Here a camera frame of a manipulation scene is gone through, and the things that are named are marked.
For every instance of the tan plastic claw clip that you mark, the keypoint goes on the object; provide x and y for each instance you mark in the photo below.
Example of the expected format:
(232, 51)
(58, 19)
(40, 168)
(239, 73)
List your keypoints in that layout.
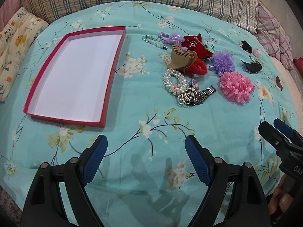
(180, 60)

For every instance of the silver butterfly brooch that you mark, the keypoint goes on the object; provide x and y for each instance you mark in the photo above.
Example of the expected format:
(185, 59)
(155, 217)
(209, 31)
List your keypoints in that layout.
(187, 96)

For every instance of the purple fabric flower scrunchie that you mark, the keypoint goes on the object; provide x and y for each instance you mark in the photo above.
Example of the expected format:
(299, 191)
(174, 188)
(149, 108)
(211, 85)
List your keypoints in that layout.
(222, 62)

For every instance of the red velvet bow clip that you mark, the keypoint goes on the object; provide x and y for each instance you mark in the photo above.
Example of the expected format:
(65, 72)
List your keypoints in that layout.
(194, 43)

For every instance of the silver wristwatch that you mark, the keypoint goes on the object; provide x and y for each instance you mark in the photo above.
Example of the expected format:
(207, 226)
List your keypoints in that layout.
(200, 96)

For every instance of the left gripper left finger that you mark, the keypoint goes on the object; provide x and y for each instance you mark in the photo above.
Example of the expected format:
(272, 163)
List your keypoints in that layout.
(44, 205)

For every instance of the small red hair clip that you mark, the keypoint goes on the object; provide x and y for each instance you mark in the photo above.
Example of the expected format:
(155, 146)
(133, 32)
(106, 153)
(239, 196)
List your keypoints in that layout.
(278, 83)

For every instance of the cream cartoon print pillow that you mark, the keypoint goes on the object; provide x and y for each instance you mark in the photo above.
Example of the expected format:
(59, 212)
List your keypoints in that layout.
(16, 39)

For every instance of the pink fabric flower scrunchie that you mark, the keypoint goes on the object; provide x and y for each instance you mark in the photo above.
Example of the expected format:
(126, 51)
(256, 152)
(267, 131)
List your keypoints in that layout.
(236, 87)

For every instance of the pink plaid blanket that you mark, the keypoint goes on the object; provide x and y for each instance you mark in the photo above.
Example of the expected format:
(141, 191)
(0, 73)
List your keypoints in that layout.
(273, 38)

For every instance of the black flower hair clip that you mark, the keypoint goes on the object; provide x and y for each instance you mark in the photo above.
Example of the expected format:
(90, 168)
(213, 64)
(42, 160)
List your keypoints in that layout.
(246, 47)

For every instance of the pink round hair bobble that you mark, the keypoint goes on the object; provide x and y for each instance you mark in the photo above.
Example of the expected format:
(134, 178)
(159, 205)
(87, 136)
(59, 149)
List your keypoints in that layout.
(257, 53)

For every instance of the black hair comb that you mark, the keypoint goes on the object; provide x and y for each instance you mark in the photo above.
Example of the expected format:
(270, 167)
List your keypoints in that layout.
(252, 67)

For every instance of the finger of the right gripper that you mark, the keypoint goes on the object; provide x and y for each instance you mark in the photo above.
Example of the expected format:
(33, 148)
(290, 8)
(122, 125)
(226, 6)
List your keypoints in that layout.
(288, 132)
(274, 137)

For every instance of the red fluffy scrunchie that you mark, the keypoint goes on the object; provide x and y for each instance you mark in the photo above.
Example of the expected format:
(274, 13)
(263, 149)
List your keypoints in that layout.
(197, 68)

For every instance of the pink quilt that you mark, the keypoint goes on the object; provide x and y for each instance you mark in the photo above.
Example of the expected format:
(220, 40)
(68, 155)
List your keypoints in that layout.
(9, 2)

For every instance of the red shallow box tray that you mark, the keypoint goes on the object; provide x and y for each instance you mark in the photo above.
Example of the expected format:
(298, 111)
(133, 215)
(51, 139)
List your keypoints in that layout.
(73, 85)

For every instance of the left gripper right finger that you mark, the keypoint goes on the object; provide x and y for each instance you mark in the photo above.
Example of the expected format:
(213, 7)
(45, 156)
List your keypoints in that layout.
(234, 196)

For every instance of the person's right hand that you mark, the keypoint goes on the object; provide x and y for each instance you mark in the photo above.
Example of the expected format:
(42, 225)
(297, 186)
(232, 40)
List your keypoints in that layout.
(278, 200)

